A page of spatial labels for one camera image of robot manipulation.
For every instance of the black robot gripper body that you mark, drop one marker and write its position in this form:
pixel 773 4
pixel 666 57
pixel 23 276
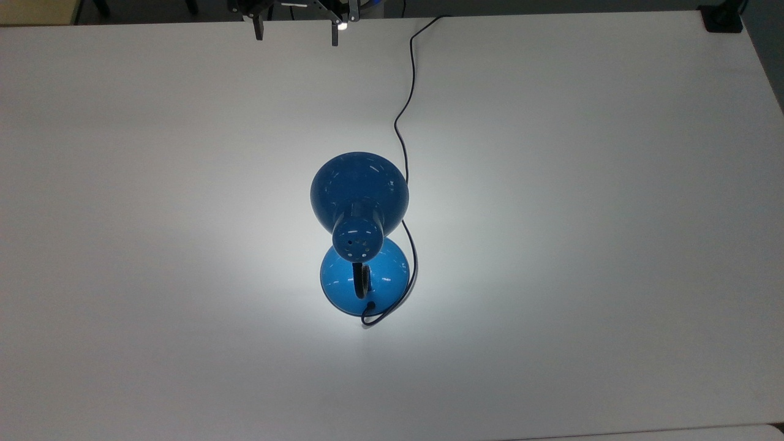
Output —
pixel 294 5

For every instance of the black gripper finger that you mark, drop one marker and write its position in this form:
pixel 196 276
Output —
pixel 259 28
pixel 335 34

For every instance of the blue and white robot arm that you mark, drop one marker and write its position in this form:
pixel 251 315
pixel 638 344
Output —
pixel 371 3

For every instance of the blue desk lamp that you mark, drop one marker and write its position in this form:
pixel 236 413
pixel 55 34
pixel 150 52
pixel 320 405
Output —
pixel 359 196

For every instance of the black chair leg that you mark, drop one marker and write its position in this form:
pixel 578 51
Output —
pixel 192 5
pixel 101 6

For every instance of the light wooden furniture piece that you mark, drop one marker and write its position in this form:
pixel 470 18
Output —
pixel 37 11

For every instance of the black table clamp mount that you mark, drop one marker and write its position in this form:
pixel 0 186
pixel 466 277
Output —
pixel 721 18

